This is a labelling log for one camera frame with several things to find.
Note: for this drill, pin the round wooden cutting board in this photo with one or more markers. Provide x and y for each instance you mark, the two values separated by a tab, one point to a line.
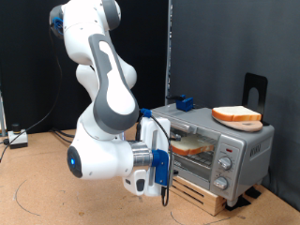
243	126

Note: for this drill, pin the black foam pad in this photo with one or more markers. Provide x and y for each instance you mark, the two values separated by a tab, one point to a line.
242	202
253	193

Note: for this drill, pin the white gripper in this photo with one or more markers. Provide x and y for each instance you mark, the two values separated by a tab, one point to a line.
159	131

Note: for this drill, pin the metal frame post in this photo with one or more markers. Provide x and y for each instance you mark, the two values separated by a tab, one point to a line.
2	115

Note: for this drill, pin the silver oven knob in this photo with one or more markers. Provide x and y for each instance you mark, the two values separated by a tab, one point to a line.
225	163
221	183

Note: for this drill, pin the silver toaster oven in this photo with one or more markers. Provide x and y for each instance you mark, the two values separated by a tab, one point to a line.
250	150

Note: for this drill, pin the white bread slice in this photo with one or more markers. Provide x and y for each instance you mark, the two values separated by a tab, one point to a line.
187	144
234	113

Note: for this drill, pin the black backdrop curtain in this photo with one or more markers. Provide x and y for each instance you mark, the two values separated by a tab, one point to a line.
25	62

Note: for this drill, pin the wrist camera on blue mount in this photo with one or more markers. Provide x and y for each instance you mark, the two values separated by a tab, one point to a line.
161	167

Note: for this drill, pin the spatula with blue grip block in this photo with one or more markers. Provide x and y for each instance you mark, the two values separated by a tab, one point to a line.
186	104

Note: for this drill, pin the vertical aluminium pole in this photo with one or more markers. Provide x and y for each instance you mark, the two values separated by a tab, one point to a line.
169	47

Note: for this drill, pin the black metal bookend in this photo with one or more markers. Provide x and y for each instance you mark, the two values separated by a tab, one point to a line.
250	81

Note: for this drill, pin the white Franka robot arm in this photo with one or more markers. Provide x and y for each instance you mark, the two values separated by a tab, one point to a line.
112	93

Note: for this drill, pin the slotted wooden block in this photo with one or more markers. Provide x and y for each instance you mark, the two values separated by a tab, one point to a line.
212	204

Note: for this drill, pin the dark grey backdrop curtain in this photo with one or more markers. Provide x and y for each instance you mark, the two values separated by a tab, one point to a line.
218	37

